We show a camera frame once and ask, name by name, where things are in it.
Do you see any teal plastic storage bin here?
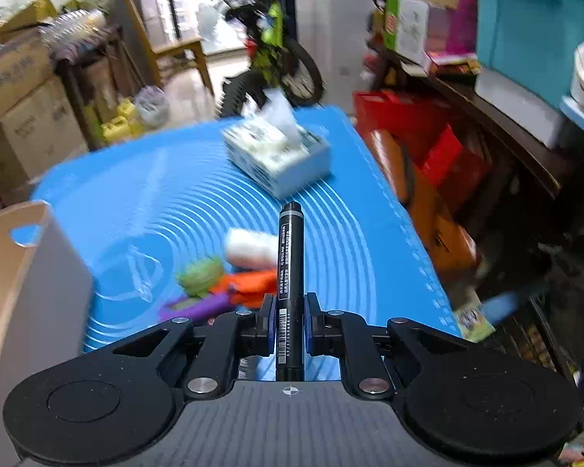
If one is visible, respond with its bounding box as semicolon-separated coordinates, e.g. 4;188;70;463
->
471;0;584;84

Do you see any colourful printed packet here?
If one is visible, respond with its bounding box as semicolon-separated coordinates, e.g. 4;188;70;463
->
455;304;497;344

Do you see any wooden chair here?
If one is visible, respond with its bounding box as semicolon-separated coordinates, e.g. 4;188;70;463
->
124;0;215;97

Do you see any beige plastic bin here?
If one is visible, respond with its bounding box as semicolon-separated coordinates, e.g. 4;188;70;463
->
0;200;95;467

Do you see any green and white carton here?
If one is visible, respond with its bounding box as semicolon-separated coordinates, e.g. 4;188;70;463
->
384;0;431;66

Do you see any black wire crate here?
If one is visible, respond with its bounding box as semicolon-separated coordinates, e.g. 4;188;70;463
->
494;297;581;376

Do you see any small white bottle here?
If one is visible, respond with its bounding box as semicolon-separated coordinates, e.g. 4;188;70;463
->
224;228;279;271

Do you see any translucent plastic bag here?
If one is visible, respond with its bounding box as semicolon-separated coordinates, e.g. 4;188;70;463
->
135;85;170;130

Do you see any purple and orange toy knife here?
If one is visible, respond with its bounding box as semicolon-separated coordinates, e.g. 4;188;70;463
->
158;271;279;321

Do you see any white tissue pack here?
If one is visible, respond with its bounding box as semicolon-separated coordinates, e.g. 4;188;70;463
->
222;90;332;199

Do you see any black marker pen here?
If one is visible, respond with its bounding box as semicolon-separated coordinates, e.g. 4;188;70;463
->
275;201;306;383

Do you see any large taped cardboard box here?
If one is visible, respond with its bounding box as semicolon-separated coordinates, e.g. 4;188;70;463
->
0;78;89;205

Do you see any blue silicone mat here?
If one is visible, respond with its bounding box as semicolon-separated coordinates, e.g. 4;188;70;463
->
29;106;463;381

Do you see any yellow detergent bottle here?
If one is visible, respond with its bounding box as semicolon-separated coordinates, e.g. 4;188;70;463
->
100;117;133;145
116;99;141;123

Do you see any pack of water bottles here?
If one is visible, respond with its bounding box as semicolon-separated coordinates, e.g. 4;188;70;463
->
41;9;109;50

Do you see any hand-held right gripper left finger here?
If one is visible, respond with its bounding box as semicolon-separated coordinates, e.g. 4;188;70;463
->
97;294;276;398

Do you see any pink box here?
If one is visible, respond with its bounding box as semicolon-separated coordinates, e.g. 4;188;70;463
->
426;0;480;57

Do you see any red gift bag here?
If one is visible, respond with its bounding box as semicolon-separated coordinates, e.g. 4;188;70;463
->
353;90;492;200

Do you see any dark wooden shelf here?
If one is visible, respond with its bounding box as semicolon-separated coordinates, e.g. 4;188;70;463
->
370;44;584;200

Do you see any orange cardboard box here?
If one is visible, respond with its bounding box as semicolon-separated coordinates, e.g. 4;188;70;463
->
370;129;478;274

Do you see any green plastic toy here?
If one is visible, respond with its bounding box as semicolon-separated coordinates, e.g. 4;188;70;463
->
176;257;225;298

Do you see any white appliance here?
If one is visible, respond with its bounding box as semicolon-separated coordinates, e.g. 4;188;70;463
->
292;0;376;108

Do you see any flat cardboard box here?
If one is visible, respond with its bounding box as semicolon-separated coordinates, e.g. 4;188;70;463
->
0;34;55;133

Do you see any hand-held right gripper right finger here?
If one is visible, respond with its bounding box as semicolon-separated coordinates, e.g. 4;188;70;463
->
304;293;473;397

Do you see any black and green bicycle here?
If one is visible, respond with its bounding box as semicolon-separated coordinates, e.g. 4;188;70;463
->
196;0;325;120

